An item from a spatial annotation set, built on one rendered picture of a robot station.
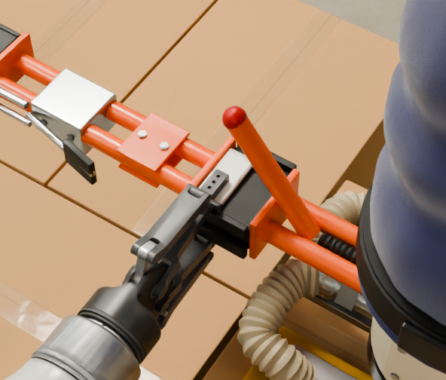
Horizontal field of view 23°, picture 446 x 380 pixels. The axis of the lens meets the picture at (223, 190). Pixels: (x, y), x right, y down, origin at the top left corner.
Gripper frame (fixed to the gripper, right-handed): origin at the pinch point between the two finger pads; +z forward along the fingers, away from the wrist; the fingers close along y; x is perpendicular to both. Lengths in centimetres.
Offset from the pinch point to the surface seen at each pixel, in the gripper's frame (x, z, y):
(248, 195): 3.0, -0.3, -1.9
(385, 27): -38, 131, 110
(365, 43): -19, 74, 55
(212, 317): -11, 12, 53
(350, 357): 17.4, -3.1, 12.9
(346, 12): -49, 130, 110
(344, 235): 13.0, 1.3, -0.8
